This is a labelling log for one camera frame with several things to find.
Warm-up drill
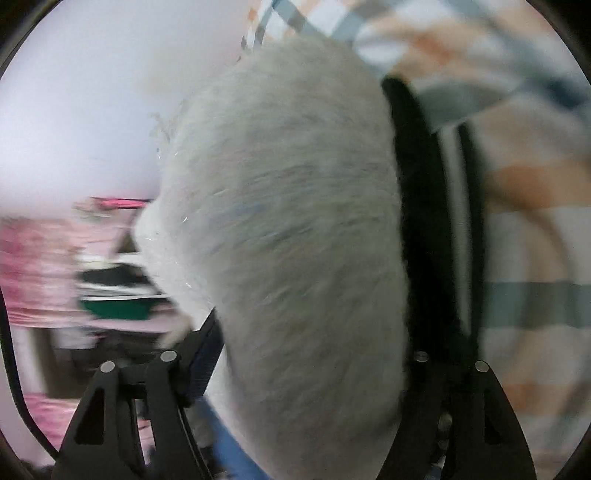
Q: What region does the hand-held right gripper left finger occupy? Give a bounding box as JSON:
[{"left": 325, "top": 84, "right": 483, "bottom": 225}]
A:
[{"left": 51, "top": 308, "right": 225, "bottom": 480}]

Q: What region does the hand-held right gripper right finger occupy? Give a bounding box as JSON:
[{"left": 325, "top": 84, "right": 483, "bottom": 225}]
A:
[{"left": 381, "top": 76, "right": 537, "bottom": 480}]

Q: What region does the white tweed jacket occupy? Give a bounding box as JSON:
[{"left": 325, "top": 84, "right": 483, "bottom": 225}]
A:
[{"left": 131, "top": 34, "right": 411, "bottom": 480}]

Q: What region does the pile of clothes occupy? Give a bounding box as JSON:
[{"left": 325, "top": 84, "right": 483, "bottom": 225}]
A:
[{"left": 0, "top": 196, "right": 190, "bottom": 352}]

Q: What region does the blue striped bed sheet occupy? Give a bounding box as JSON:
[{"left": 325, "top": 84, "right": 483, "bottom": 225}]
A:
[{"left": 198, "top": 397, "right": 278, "bottom": 480}]

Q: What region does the plaid bed sheet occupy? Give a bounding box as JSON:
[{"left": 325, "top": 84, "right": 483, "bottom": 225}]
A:
[{"left": 240, "top": 0, "right": 591, "bottom": 472}]

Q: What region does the black cable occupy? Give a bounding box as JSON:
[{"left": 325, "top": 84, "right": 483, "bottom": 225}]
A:
[{"left": 0, "top": 291, "right": 58, "bottom": 462}]

